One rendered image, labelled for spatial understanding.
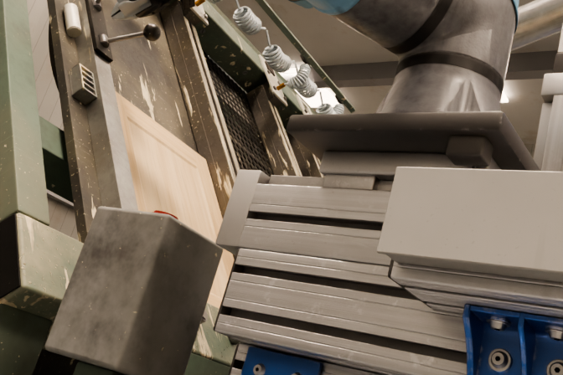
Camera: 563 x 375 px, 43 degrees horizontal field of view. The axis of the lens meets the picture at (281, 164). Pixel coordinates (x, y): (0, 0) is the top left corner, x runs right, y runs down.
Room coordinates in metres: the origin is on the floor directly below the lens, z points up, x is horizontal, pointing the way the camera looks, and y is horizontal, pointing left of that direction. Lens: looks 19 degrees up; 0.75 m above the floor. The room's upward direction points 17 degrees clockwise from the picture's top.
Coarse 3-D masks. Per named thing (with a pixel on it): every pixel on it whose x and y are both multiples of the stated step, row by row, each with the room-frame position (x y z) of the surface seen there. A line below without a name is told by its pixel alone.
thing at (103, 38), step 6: (150, 24) 1.35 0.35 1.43; (156, 24) 1.35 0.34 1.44; (144, 30) 1.35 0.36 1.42; (150, 30) 1.35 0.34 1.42; (156, 30) 1.35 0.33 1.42; (102, 36) 1.35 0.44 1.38; (120, 36) 1.36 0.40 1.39; (126, 36) 1.36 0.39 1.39; (132, 36) 1.36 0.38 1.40; (138, 36) 1.36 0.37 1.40; (144, 36) 1.36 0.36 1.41; (150, 36) 1.35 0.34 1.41; (156, 36) 1.36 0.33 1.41; (102, 42) 1.35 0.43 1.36; (108, 42) 1.36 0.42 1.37
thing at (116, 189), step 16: (80, 0) 1.40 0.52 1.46; (80, 16) 1.38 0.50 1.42; (80, 48) 1.36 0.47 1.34; (96, 64) 1.32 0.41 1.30; (96, 80) 1.31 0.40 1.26; (112, 80) 1.35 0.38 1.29; (112, 96) 1.33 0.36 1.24; (96, 112) 1.29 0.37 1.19; (112, 112) 1.30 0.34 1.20; (96, 128) 1.28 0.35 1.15; (112, 128) 1.28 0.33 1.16; (96, 144) 1.27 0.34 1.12; (112, 144) 1.25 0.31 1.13; (96, 160) 1.26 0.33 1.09; (112, 160) 1.23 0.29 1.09; (112, 176) 1.22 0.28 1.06; (128, 176) 1.26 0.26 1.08; (112, 192) 1.22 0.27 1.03; (128, 192) 1.24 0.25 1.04; (128, 208) 1.21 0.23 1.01
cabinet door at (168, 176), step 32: (128, 128) 1.38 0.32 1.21; (160, 128) 1.52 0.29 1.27; (128, 160) 1.33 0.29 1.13; (160, 160) 1.46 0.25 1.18; (192, 160) 1.60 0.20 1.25; (160, 192) 1.40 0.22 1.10; (192, 192) 1.53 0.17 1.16; (192, 224) 1.47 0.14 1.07; (224, 256) 1.53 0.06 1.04; (224, 288) 1.48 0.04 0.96
